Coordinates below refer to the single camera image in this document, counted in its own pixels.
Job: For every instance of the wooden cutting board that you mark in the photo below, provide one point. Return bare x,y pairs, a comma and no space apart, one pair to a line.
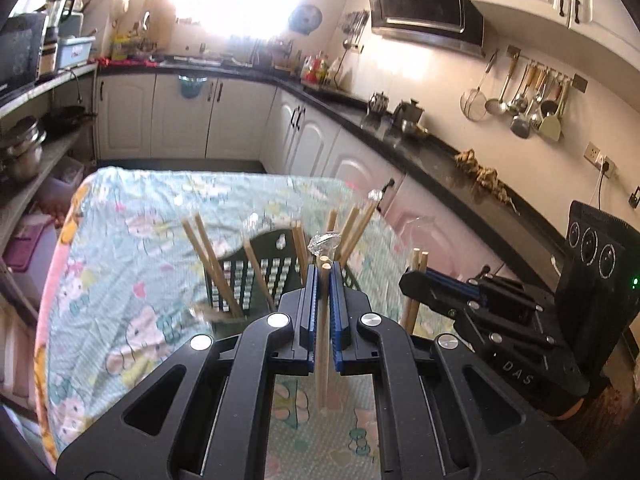
159,22

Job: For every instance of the black range hood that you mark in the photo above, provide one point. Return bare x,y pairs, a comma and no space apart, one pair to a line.
420,0

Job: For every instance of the wall utensil rail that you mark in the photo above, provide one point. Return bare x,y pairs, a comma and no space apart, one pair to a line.
545,67

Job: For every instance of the light green spatula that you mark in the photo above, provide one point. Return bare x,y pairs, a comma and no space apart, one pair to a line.
552,127

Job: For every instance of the pile of dried ginger roots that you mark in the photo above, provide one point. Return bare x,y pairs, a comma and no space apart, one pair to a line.
482,172

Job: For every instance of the wooden chopstick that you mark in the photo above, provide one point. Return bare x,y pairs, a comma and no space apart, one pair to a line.
320,390
326,280
413,260
423,261

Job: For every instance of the stacked stainless steel pots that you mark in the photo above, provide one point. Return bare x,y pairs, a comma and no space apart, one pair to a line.
22,155

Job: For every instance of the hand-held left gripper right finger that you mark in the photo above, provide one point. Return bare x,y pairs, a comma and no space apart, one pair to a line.
336,310

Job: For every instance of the small steel kettle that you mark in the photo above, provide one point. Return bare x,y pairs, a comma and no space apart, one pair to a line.
378,104

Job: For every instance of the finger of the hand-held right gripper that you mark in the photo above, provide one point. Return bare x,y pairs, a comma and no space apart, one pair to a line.
510,330
450,282

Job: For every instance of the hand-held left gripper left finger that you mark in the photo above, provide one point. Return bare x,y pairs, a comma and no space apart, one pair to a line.
311,310

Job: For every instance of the bunch of chopsticks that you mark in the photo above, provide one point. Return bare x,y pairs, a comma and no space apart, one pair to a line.
220,265

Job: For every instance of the cartoon cat printed tablecloth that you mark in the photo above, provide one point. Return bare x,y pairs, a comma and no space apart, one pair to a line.
140,270

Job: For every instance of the green plastic basket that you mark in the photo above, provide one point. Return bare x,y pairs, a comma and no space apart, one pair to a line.
260,270

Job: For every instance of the blue hanging bag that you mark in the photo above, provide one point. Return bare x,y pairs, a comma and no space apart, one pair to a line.
191,87

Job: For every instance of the purple storage box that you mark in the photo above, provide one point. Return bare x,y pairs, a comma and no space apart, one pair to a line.
30,260

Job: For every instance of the clear plastic chopstick wrapper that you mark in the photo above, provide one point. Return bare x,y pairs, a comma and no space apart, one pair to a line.
324,242

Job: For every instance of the steel skimmer ladle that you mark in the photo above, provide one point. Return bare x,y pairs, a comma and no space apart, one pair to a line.
520,126

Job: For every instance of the black microwave oven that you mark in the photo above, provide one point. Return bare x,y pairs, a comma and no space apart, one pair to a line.
22,55

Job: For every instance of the row of condiment bottles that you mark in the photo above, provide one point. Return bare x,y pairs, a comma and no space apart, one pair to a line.
320,70

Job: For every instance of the black wok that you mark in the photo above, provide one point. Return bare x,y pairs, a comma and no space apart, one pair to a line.
67,119

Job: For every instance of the knife rack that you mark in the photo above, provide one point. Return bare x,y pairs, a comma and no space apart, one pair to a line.
284,55

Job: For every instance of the grey blue plastic box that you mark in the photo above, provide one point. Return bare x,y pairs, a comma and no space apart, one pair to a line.
75,52

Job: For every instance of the white wall socket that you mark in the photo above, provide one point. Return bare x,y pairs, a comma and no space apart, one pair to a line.
597,155

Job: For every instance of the steel teapot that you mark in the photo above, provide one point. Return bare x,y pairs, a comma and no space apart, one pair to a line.
409,110

